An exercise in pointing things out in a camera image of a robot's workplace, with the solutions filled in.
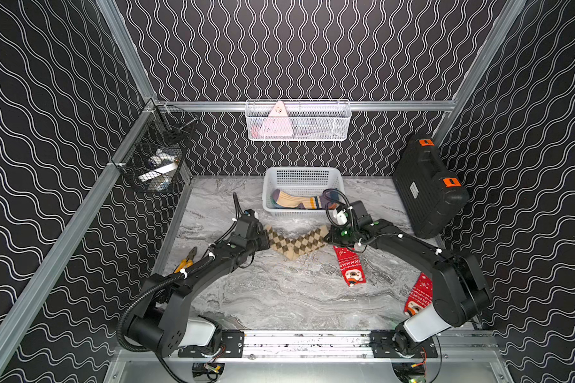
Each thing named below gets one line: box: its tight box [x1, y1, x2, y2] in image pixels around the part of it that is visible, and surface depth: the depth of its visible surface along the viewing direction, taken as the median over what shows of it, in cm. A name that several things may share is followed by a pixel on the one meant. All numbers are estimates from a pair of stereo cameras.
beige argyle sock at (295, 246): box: [263, 225, 323, 261], surface depth 93 cm
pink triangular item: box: [258, 100, 294, 137], surface depth 92 cm
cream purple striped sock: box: [270, 189, 340, 210], surface depth 109 cm
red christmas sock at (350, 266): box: [333, 245, 367, 287], surface depth 92 cm
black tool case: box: [392, 133, 470, 240], surface depth 92 cm
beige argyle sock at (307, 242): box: [287, 224, 330, 261], surface depth 93 cm
